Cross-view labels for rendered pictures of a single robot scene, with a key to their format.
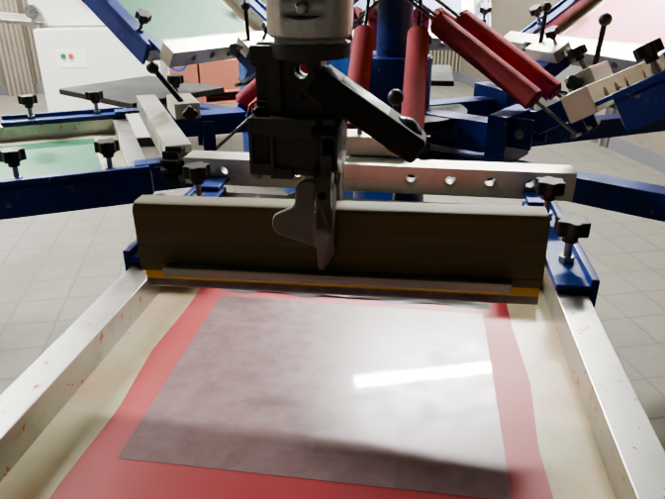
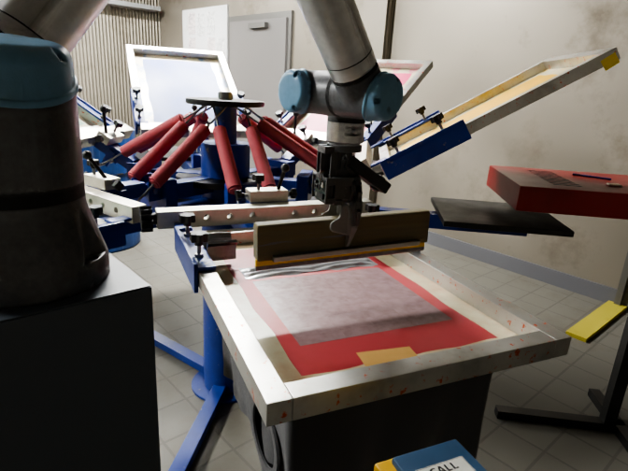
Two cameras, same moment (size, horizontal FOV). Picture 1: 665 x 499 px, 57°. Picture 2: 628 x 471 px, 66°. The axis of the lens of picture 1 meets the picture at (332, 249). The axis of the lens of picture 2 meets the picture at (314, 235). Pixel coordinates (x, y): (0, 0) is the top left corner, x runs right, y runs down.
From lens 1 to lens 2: 63 cm
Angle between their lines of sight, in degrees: 31
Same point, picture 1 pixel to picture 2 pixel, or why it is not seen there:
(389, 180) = (284, 214)
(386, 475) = (407, 323)
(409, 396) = (385, 299)
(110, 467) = (303, 349)
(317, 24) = (358, 137)
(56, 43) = not seen: outside the picture
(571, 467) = (459, 306)
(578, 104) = not seen: hidden behind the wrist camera
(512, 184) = not seen: hidden behind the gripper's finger
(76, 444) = (275, 347)
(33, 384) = (238, 325)
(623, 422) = (470, 285)
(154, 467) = (321, 344)
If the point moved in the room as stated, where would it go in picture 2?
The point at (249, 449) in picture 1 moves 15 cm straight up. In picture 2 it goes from (349, 329) to (356, 256)
